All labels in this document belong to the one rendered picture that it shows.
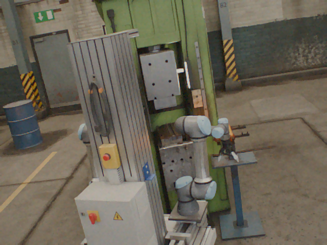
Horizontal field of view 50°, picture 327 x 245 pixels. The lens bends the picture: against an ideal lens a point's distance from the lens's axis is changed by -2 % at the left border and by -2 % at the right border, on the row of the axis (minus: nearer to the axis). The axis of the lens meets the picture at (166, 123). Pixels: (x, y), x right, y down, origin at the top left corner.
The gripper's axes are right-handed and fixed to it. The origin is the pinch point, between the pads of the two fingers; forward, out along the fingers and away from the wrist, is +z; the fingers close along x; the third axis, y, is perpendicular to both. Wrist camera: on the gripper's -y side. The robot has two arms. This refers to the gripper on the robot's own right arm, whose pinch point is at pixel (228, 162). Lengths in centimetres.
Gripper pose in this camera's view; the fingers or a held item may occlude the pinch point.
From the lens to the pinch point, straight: 279.7
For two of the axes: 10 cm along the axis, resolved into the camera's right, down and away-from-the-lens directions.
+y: -3.2, 3.3, -8.9
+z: 1.7, 9.4, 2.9
